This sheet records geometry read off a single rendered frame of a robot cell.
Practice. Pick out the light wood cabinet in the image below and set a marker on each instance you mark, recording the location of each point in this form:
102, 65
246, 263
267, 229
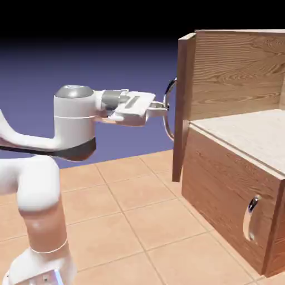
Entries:
233, 73

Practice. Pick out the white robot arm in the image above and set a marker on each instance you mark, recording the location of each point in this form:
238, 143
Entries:
73, 115

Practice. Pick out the tall wooden cabinet door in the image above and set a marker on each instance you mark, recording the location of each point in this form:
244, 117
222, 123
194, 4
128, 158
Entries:
183, 89

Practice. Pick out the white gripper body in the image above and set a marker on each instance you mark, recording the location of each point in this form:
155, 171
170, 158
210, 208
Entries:
135, 109

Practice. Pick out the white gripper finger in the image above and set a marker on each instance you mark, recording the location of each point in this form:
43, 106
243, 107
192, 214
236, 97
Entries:
158, 104
155, 112

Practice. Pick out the wide wooden cabinet door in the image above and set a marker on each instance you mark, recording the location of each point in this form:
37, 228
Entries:
218, 189

